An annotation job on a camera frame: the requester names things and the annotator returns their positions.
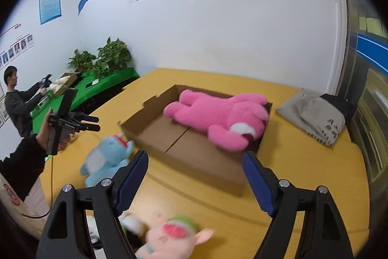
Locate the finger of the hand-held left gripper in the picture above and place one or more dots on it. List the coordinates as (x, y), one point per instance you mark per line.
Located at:
(91, 127)
(88, 118)

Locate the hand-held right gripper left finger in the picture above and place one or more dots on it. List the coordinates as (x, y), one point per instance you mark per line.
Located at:
(133, 181)

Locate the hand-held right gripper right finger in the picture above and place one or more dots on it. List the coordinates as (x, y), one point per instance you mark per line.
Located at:
(257, 183)

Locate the blue plush toy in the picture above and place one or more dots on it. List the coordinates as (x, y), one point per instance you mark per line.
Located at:
(103, 162)

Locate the pink pig plush toy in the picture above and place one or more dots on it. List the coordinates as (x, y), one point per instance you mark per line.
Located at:
(169, 237)

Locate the pink plush bear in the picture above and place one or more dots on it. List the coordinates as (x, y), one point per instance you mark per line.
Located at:
(206, 113)

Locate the person's left forearm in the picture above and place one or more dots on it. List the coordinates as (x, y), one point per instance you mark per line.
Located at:
(21, 165)

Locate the person's left hand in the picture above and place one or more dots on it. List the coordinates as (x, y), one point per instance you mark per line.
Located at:
(43, 137)

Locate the green covered table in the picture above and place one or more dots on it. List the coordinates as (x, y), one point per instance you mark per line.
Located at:
(103, 89)

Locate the white paper sheet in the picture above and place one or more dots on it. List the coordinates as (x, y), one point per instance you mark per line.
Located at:
(95, 82)

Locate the cream plush toy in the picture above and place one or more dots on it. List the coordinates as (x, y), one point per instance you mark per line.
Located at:
(57, 83)

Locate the small cardboard box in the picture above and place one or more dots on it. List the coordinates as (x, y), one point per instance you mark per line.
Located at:
(67, 83)

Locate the wooden desk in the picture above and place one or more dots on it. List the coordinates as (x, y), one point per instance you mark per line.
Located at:
(303, 174)

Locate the small potted plant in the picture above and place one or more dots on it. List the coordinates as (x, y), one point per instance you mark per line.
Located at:
(81, 60)

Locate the large potted plant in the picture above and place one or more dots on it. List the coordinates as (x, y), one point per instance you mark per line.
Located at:
(113, 55)

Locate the grey cloth bag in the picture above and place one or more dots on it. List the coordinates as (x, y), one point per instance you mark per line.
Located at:
(312, 116)

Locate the red printed cardboard box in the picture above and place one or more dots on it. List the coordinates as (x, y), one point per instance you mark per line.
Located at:
(18, 213)

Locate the black cloth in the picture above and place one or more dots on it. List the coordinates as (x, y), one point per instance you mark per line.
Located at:
(342, 107)

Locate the metal framed door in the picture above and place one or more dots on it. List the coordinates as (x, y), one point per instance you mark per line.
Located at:
(372, 80)

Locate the wall photo row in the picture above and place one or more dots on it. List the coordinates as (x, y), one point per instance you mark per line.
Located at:
(18, 48)

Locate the blue framed wall poster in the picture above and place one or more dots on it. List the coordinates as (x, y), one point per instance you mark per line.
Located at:
(50, 5)

